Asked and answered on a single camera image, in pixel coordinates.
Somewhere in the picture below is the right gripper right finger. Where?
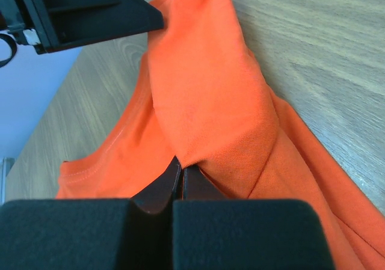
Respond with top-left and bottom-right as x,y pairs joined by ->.
173,166 -> 334,269

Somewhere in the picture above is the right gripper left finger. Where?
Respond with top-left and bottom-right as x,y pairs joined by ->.
1,159 -> 181,269

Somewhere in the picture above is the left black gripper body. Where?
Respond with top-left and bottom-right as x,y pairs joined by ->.
1,0 -> 60,67

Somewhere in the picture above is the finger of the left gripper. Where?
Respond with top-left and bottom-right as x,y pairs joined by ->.
42,0 -> 164,53

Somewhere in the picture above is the orange t-shirt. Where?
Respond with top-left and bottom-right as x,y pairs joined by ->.
57,0 -> 384,269

